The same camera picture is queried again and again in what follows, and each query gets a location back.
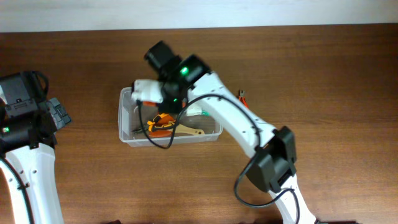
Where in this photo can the orange drill bit holder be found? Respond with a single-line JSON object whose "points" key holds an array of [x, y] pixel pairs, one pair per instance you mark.
{"points": [[149, 103]]}

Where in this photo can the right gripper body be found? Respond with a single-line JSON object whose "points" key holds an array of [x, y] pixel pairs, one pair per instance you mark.
{"points": [[171, 102]]}

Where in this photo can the clear pack of wall plugs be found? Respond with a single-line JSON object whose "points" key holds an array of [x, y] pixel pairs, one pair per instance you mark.
{"points": [[195, 110]]}

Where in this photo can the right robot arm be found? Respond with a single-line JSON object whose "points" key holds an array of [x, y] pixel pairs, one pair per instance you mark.
{"points": [[271, 151]]}

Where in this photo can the clear plastic container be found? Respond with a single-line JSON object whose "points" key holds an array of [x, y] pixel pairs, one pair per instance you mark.
{"points": [[128, 119]]}

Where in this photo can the orange-black long-nose pliers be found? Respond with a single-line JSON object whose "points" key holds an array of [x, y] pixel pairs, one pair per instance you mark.
{"points": [[161, 122]]}

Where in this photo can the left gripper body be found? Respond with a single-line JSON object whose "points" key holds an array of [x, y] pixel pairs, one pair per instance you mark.
{"points": [[66, 117]]}

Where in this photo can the small red-handled pliers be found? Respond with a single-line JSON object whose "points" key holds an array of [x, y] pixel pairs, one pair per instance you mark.
{"points": [[242, 98]]}

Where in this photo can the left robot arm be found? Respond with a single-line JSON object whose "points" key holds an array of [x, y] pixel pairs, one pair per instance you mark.
{"points": [[29, 122]]}

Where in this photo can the orange scraper with wooden handle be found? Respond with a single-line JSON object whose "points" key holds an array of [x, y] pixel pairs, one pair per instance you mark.
{"points": [[179, 129]]}

